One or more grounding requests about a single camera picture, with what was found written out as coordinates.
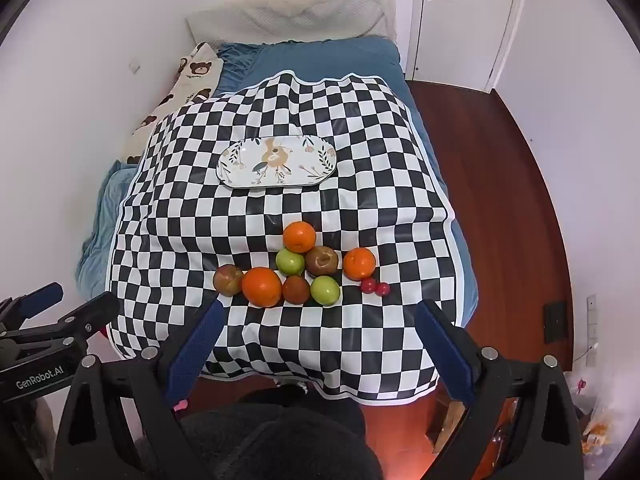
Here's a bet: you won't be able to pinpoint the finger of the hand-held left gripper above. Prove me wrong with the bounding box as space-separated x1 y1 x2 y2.
47 291 121 357
0 282 64 333

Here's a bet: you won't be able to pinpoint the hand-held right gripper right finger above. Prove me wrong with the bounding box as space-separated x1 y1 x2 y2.
414 298 585 480

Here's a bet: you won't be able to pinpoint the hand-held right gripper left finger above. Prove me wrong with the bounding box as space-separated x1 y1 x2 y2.
52 300 227 480

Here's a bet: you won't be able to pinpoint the red streaked apple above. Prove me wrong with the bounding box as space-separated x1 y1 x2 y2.
213 264 245 297

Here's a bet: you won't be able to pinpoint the large orange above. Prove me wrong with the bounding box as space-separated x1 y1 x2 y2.
242 267 284 308

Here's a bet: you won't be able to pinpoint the orange tomato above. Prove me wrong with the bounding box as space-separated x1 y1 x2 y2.
282 275 312 306

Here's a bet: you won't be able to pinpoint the green apple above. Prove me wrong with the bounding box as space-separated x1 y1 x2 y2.
275 248 306 276
310 275 342 306

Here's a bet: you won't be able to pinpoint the brown bruised apple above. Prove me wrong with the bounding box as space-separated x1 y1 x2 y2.
304 245 339 278

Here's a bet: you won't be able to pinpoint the oval floral plate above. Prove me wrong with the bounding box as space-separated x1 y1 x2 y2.
216 135 337 189

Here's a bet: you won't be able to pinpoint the person's dark clothed legs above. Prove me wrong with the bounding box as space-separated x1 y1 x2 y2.
177 385 386 480

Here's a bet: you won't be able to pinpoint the clear plastic bag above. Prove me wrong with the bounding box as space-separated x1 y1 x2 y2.
570 367 632 461

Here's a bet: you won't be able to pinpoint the black white checkered cloth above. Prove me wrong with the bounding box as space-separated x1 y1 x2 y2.
107 72 478 404

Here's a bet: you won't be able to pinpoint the teddy bear pillow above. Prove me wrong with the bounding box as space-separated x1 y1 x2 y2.
122 42 226 166

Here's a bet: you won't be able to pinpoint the blue bed sheet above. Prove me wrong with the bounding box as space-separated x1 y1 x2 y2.
75 35 478 327

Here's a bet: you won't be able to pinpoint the white door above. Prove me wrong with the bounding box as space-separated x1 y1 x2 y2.
405 0 531 93

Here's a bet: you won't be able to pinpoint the black wall panel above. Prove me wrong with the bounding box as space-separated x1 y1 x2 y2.
544 301 567 345

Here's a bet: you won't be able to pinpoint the white wall sockets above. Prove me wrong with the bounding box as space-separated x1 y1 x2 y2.
586 294 599 368

